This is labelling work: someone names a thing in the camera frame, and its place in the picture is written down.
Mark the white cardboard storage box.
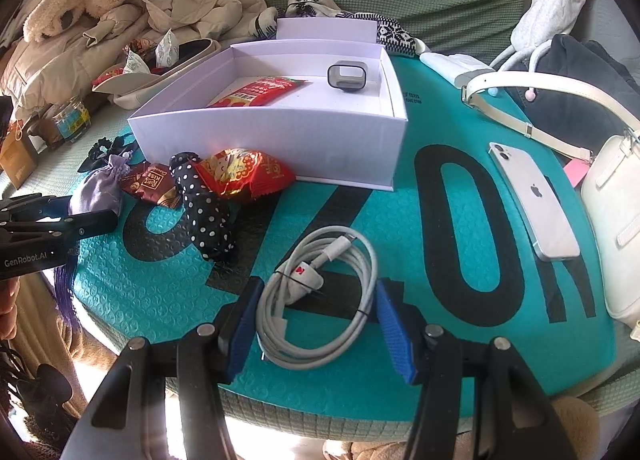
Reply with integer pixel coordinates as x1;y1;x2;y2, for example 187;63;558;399
128;18;408;191

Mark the white leather handbag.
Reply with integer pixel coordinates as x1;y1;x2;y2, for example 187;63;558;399
461;72;640;341

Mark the white smartphone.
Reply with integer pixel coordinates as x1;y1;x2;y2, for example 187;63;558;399
488;142;580;262

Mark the lavender tasselled sachet pouch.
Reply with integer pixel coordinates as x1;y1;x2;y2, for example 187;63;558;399
53;150;132;330

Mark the teal bubble mailer mat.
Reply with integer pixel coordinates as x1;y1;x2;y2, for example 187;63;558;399
74;60;616;394

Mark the black white patterned knit scarf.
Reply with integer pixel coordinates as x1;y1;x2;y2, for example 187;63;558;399
250;0;430;57

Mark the beige puffy jacket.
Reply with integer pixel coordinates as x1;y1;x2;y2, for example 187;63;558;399
1;0;267;120

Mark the pink card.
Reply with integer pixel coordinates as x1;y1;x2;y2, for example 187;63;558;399
563;159;590;188

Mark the red candy in hat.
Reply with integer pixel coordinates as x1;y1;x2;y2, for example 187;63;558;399
91;65;124;88

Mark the white charging cable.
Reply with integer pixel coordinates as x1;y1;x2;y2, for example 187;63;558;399
254;224;379;371

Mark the green bed cover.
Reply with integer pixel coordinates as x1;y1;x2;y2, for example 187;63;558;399
75;0;639;414

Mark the flat red snack packet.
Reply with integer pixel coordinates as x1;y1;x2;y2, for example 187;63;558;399
208;77;307;108

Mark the white triangular snack packet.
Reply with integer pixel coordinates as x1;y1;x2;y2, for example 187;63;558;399
122;50;151;75
155;29;180;68

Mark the dark red candy packet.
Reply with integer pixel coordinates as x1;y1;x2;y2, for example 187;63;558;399
118;161;180;209

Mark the beige bucket hat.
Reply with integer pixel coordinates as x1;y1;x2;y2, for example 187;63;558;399
92;38;221;110

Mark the red gold snack packet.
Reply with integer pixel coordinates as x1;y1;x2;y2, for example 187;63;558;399
195;148;296;202

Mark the glass jar blue label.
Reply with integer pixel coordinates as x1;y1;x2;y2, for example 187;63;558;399
53;98;91;142

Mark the grey transparent earbuds case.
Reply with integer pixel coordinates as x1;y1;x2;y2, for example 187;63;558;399
326;61;368;93

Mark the polka dot hair scrunchie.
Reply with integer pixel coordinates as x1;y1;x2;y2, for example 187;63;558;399
168;151;236;263

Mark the dark navy sweatshirt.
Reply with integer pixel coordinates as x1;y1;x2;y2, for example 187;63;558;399
519;33;640;161

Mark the white knit tasselled hat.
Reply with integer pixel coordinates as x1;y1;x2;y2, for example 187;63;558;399
490;0;586;74

